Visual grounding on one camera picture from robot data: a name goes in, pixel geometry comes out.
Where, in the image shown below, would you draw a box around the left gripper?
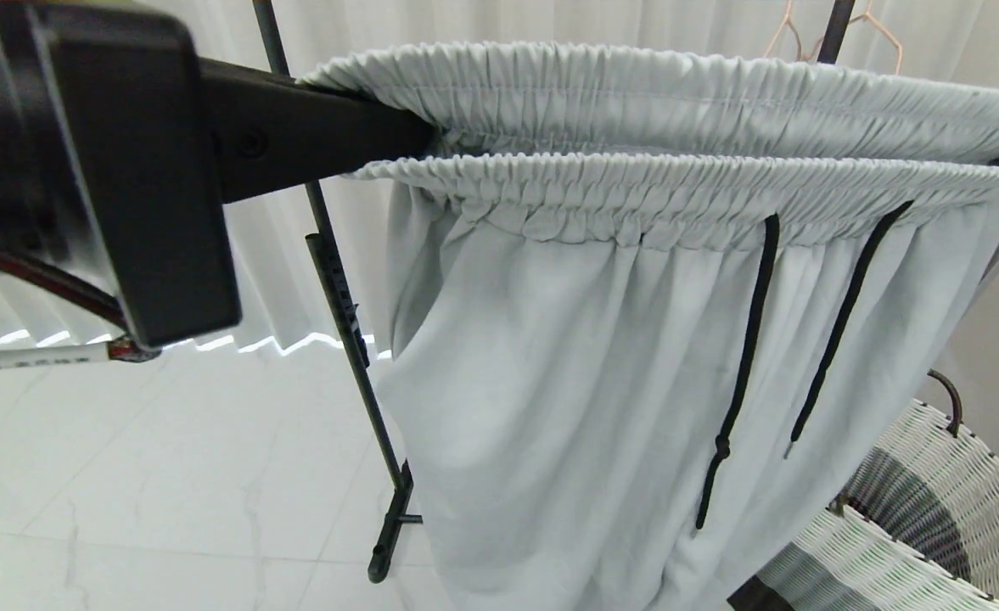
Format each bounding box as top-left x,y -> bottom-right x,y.
0,0 -> 243,350

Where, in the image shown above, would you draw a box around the pale grey shorts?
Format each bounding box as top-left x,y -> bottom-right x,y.
298,40 -> 999,611

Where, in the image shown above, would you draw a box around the pink clothes hanger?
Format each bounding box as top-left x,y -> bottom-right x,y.
847,0 -> 905,77
762,0 -> 807,62

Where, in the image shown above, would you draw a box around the black clothes rack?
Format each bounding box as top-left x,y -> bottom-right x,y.
251,0 -> 856,586

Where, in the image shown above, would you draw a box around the white laundry basket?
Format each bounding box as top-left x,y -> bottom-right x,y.
727,369 -> 999,611

